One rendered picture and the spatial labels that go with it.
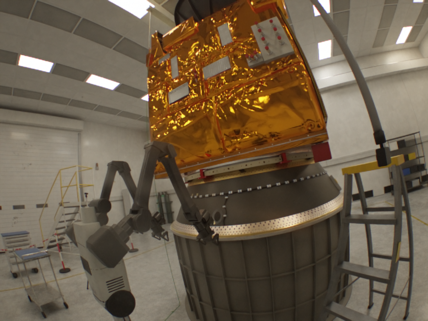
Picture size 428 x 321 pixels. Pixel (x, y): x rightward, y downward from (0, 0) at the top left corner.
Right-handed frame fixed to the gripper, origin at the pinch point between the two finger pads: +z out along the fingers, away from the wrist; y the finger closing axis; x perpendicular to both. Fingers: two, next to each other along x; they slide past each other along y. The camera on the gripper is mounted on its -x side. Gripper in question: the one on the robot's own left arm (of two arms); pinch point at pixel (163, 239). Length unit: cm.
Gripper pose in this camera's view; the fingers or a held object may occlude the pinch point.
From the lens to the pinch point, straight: 150.1
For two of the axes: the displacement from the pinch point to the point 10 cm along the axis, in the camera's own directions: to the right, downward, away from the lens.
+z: 4.2, 8.6, 3.0
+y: -8.2, 2.1, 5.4
